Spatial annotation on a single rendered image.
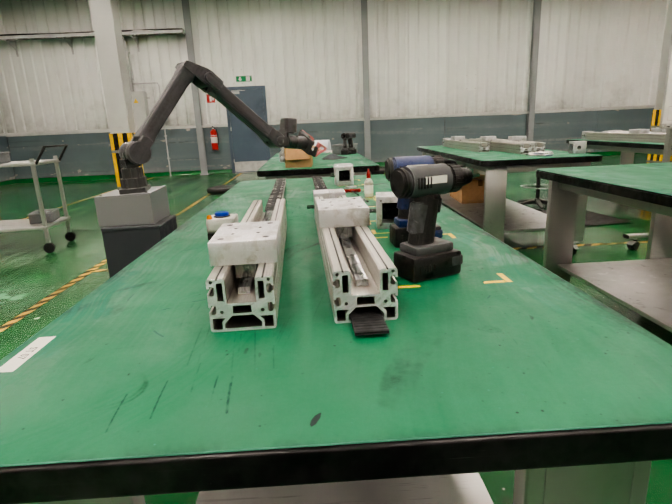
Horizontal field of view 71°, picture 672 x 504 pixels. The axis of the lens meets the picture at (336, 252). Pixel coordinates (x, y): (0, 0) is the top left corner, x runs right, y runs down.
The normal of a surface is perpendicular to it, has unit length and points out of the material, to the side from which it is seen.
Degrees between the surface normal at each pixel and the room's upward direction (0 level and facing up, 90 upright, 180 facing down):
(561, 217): 90
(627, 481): 90
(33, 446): 0
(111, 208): 90
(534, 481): 90
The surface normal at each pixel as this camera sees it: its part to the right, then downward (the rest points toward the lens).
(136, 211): 0.04, 0.25
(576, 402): -0.04, -0.97
